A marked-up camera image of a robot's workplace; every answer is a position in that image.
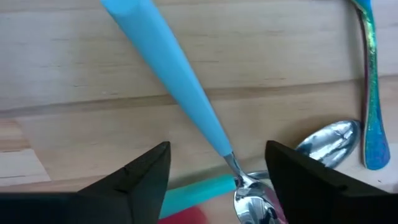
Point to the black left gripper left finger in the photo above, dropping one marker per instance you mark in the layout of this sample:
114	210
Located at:
149	180

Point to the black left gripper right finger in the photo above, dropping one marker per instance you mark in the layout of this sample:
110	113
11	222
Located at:
298	186

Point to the iridescent spoon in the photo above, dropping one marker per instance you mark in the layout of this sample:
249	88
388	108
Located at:
373	124

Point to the pink plastic tray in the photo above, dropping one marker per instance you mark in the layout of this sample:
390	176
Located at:
186	216

